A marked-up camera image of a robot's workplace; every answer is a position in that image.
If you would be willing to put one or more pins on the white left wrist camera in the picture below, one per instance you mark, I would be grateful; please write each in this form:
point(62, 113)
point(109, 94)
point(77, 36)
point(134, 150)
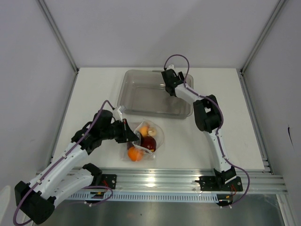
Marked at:
point(118, 113)

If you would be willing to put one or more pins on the yellow pink peach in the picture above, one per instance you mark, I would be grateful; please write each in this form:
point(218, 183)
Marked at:
point(144, 131)

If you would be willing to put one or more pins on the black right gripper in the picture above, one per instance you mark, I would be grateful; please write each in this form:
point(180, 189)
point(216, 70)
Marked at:
point(180, 76)

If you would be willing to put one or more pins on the clear grey plastic bin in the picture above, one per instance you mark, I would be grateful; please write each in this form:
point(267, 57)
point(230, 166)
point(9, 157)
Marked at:
point(143, 93)

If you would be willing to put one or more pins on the aluminium frame post right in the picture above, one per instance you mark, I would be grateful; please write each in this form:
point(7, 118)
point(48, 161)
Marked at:
point(277, 10)

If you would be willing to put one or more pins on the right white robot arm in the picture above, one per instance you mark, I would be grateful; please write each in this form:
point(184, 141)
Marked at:
point(208, 119)

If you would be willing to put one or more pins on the dark red apple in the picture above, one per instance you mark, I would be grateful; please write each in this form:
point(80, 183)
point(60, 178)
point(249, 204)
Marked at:
point(149, 143)

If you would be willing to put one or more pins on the white slotted cable duct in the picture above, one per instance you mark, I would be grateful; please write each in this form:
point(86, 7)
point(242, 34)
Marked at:
point(145, 197)

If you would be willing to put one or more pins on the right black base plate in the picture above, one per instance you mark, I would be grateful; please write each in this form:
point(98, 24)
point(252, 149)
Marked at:
point(208, 183)

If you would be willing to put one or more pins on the white garlic bulb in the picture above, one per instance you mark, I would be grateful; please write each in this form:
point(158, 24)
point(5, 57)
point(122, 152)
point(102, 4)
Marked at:
point(152, 131)

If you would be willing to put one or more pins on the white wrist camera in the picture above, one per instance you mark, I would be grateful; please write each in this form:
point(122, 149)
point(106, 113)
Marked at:
point(169, 67)
point(118, 113)

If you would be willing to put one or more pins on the aluminium frame post left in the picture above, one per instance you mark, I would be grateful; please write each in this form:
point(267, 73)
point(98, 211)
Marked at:
point(57, 34)

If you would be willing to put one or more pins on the orange fruit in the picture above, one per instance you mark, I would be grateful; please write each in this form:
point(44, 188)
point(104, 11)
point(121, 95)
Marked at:
point(135, 154)

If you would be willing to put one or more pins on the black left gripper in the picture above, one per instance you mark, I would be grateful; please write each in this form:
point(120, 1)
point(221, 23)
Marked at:
point(127, 134)

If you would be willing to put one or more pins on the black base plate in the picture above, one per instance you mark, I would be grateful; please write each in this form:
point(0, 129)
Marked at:
point(108, 180)
point(208, 183)

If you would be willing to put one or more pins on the aluminium frame post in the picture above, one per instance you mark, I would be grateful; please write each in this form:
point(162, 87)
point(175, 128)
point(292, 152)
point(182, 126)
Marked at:
point(57, 34)
point(277, 10)

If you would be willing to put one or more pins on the clear zip top bag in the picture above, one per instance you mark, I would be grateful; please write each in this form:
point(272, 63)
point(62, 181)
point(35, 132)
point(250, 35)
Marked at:
point(148, 155)

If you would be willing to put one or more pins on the aluminium mounting rail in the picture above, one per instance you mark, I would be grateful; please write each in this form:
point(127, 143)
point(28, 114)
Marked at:
point(184, 180)

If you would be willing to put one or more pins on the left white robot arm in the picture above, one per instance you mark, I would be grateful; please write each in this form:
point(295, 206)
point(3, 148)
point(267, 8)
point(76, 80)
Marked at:
point(38, 198)

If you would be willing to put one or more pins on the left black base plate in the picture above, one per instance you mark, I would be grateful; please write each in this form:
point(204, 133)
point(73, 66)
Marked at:
point(108, 180)

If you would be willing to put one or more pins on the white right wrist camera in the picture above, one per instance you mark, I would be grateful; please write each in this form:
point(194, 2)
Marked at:
point(169, 67)

